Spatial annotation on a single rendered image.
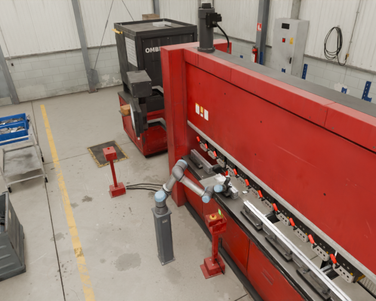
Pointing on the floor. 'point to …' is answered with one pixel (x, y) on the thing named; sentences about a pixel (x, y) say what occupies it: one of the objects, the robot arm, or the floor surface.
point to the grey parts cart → (20, 157)
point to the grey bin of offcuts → (3, 240)
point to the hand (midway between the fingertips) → (231, 185)
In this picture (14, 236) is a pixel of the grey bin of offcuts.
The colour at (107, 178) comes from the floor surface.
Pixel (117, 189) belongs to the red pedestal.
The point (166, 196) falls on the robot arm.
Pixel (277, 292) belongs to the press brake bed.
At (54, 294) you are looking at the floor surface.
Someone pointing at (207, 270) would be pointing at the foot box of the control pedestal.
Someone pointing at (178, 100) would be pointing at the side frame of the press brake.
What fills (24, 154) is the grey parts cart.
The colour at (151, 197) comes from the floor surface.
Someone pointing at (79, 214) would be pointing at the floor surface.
